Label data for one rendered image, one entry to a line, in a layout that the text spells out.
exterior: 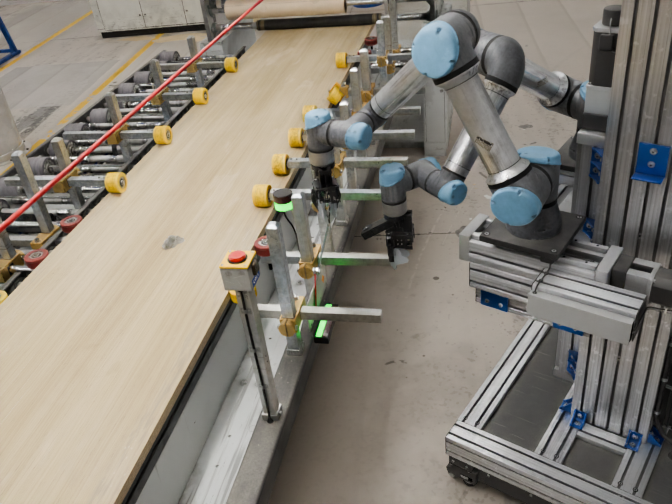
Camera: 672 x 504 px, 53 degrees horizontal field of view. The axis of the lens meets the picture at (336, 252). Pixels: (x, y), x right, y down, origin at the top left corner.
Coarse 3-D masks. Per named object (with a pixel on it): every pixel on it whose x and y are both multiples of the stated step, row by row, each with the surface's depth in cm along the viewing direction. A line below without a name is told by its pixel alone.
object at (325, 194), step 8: (312, 168) 195; (320, 168) 193; (328, 168) 192; (320, 176) 192; (328, 176) 195; (312, 184) 201; (320, 184) 194; (328, 184) 196; (336, 184) 196; (320, 192) 197; (328, 192) 197; (336, 192) 198; (320, 200) 197; (328, 200) 197; (336, 200) 197
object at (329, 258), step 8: (288, 256) 219; (296, 256) 219; (328, 256) 217; (336, 256) 216; (344, 256) 216; (352, 256) 215; (360, 256) 215; (368, 256) 214; (376, 256) 214; (384, 256) 213; (320, 264) 218; (328, 264) 218; (336, 264) 217; (344, 264) 217; (352, 264) 216; (360, 264) 215; (368, 264) 215; (376, 264) 214; (384, 264) 213
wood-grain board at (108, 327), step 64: (256, 64) 384; (320, 64) 371; (192, 128) 312; (256, 128) 303; (128, 192) 262; (192, 192) 256; (64, 256) 227; (128, 256) 222; (192, 256) 218; (0, 320) 199; (64, 320) 196; (128, 320) 193; (192, 320) 189; (0, 384) 175; (64, 384) 173; (128, 384) 170; (0, 448) 156; (64, 448) 154; (128, 448) 152
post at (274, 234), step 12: (276, 228) 178; (276, 240) 180; (276, 252) 182; (276, 264) 185; (276, 276) 187; (288, 276) 189; (288, 288) 189; (288, 300) 191; (288, 312) 194; (300, 336) 202; (288, 348) 202
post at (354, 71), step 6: (354, 72) 279; (354, 78) 281; (354, 84) 282; (354, 90) 284; (360, 90) 286; (354, 96) 285; (360, 96) 286; (354, 102) 287; (360, 102) 287; (354, 108) 288; (360, 108) 288; (360, 150) 299; (360, 156) 301; (366, 156) 304
